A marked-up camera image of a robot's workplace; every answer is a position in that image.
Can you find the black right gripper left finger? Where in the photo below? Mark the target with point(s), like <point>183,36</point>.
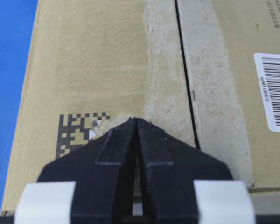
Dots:
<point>104,171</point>

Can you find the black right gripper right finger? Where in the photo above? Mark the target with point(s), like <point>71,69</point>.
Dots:
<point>168,168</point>

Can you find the brown cardboard box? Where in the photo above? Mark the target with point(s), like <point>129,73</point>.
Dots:
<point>205,71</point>

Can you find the blue table cloth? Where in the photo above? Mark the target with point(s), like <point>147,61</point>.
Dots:
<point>16,26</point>

